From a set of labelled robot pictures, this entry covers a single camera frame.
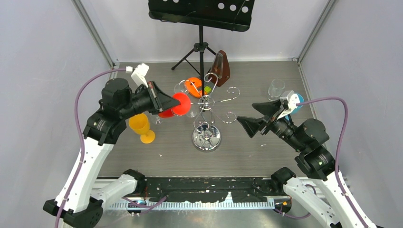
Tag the chrome wine glass rack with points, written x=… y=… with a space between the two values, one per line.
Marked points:
x=206 y=137

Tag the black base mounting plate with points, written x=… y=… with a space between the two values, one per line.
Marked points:
x=211 y=189

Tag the black music stand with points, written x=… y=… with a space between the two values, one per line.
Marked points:
x=233 y=15

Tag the red wine glass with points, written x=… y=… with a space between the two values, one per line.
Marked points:
x=182 y=109

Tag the aluminium frame rail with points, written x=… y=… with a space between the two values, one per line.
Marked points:
x=269 y=203

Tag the brown metronome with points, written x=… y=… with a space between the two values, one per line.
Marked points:
x=219 y=72

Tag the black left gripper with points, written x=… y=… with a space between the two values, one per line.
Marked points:
x=155 y=95

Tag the clear wine glass back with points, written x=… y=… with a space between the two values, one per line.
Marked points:
x=180 y=88

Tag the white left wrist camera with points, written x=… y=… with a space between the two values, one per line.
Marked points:
x=139 y=73

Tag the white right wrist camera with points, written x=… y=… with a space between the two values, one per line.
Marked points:
x=288 y=103

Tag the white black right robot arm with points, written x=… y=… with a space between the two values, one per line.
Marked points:
x=340 y=209

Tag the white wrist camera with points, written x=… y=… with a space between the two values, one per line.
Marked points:
x=139 y=73
x=288 y=103

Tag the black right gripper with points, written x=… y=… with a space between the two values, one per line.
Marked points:
x=251 y=125

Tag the yellow wine glass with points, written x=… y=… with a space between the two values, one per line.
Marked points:
x=140 y=125

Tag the clear textured wine glass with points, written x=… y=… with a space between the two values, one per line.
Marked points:
x=275 y=89

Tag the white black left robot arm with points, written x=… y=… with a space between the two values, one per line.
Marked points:
x=77 y=204

